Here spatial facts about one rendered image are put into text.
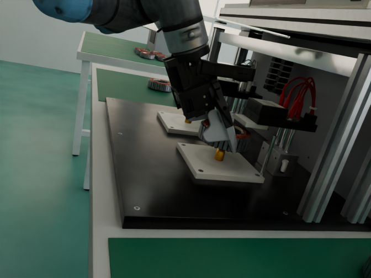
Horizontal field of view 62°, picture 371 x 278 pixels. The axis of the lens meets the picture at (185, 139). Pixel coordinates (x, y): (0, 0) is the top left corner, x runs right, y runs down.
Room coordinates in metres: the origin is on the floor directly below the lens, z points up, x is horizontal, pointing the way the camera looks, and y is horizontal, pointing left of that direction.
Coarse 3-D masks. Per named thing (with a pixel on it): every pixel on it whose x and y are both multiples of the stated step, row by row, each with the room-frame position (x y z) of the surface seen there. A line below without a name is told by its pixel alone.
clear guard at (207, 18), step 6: (204, 18) 0.82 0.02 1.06; (210, 18) 0.75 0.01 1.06; (216, 18) 0.75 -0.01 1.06; (150, 24) 0.83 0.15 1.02; (156, 24) 0.78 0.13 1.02; (222, 24) 0.92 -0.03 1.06; (228, 24) 0.84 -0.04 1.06; (234, 24) 0.77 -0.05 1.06; (240, 24) 0.77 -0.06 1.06; (156, 30) 0.71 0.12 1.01; (246, 30) 0.96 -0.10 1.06; (252, 30) 0.86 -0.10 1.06; (258, 30) 0.79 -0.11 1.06; (264, 30) 0.79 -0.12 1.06; (282, 36) 0.81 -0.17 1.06; (288, 36) 0.81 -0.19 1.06
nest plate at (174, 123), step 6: (162, 114) 0.87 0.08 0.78; (168, 114) 0.89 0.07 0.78; (174, 114) 0.91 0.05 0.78; (180, 114) 0.92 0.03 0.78; (162, 120) 0.83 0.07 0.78; (168, 120) 0.83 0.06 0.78; (174, 120) 0.84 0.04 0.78; (180, 120) 0.86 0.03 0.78; (198, 120) 0.90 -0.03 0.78; (168, 126) 0.77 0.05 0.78; (174, 126) 0.79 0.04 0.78; (180, 126) 0.80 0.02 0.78; (186, 126) 0.81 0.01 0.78; (192, 126) 0.82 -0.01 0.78; (198, 126) 0.84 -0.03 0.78; (168, 132) 0.76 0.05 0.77; (174, 132) 0.77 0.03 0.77; (180, 132) 0.77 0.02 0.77; (186, 132) 0.78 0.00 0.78; (192, 132) 0.78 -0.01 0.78
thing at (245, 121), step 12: (252, 108) 0.64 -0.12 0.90; (264, 108) 0.62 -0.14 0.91; (276, 108) 0.63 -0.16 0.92; (240, 120) 0.63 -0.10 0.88; (252, 120) 0.63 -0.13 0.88; (264, 120) 0.62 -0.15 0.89; (276, 120) 0.62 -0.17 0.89; (288, 120) 0.64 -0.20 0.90; (300, 120) 0.67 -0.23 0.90; (288, 132) 0.68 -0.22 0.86; (276, 144) 0.69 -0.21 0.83; (288, 144) 0.65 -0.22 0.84
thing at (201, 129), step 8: (208, 120) 0.64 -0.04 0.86; (200, 128) 0.62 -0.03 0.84; (240, 128) 0.65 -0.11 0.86; (200, 136) 0.60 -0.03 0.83; (240, 136) 0.59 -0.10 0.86; (248, 136) 0.60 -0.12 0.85; (208, 144) 0.59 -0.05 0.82; (216, 144) 0.58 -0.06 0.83; (224, 144) 0.57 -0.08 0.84; (240, 144) 0.58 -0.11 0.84; (248, 144) 0.60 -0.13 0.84
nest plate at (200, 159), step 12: (180, 144) 0.66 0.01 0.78; (192, 144) 0.68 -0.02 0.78; (192, 156) 0.61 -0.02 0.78; (204, 156) 0.63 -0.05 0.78; (228, 156) 0.66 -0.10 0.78; (240, 156) 0.68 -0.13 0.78; (192, 168) 0.56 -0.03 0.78; (204, 168) 0.56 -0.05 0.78; (216, 168) 0.58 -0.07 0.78; (228, 168) 0.59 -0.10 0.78; (240, 168) 0.60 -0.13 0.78; (252, 168) 0.62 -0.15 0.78; (228, 180) 0.56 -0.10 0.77; (240, 180) 0.57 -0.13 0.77; (252, 180) 0.57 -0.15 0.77
